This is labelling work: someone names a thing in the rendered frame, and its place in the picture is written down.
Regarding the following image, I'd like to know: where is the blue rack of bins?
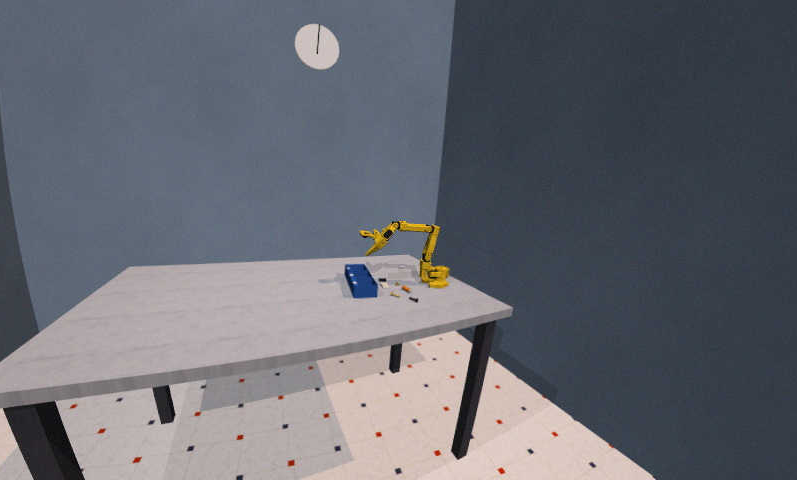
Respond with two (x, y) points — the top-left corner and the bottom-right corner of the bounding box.
(345, 264), (378, 298)

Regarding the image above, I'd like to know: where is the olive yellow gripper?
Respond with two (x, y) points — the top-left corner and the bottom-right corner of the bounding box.
(359, 229), (388, 256)

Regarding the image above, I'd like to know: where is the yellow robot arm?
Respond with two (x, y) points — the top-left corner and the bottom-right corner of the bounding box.
(381, 221), (448, 289)

